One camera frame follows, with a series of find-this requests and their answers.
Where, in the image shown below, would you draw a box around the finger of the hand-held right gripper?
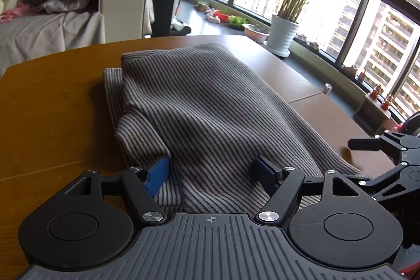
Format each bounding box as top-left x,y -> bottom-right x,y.
348,132 -> 420,162
359,163 -> 420,202

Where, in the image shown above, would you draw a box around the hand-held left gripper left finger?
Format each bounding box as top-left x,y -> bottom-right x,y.
62,156 -> 171,224

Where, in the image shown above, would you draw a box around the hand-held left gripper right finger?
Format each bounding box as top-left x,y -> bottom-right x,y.
252,155 -> 365,224

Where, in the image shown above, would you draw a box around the striped grey sweater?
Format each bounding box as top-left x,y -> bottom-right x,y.
103,42 -> 362,214

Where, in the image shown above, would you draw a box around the small dark cabinet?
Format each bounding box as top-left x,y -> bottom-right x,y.
355,92 -> 400,134

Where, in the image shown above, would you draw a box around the red doll figurine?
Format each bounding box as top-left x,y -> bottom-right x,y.
369,84 -> 385,101
381,94 -> 395,111

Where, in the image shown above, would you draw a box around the tiny white shoes pair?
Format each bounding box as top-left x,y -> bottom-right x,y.
297,34 -> 321,51

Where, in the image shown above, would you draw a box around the black framed window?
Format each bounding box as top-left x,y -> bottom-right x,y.
190,0 -> 420,136

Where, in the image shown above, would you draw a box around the pink basin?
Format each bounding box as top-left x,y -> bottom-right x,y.
243,23 -> 270,44

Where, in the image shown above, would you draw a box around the black slipper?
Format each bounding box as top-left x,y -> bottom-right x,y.
171,19 -> 193,36

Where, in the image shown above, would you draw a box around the green plant in tray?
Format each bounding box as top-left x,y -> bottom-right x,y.
228,16 -> 249,31

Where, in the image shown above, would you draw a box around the grey covered sofa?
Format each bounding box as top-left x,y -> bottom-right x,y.
0,0 -> 152,77

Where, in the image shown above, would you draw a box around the pink cloth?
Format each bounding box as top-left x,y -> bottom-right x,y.
0,3 -> 32,25

